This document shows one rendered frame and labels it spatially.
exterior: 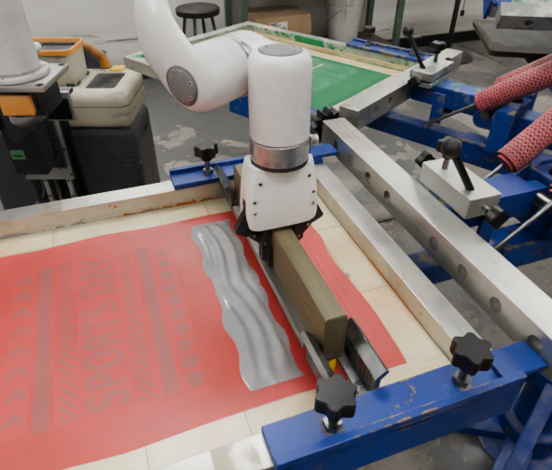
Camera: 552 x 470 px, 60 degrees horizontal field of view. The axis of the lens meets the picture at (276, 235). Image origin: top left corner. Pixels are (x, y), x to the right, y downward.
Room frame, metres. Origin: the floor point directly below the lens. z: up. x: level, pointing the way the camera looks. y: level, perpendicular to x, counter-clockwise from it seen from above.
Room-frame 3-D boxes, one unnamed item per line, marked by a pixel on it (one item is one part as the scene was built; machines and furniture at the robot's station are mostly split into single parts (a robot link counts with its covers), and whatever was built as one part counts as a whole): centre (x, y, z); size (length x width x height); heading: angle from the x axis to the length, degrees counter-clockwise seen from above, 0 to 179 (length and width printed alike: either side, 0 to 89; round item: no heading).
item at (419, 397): (0.30, -0.13, 0.98); 0.30 x 0.05 x 0.07; 110
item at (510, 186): (0.67, -0.34, 1.02); 0.17 x 0.06 x 0.05; 110
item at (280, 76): (0.58, 0.02, 1.25); 0.15 x 0.10 x 0.11; 52
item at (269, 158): (0.55, -0.01, 1.18); 0.09 x 0.07 x 0.03; 110
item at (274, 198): (0.55, 0.00, 1.12); 0.10 x 0.07 x 0.11; 110
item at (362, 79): (1.42, -0.11, 1.05); 1.08 x 0.61 x 0.23; 50
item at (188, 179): (0.82, 0.05, 0.98); 0.30 x 0.05 x 0.07; 110
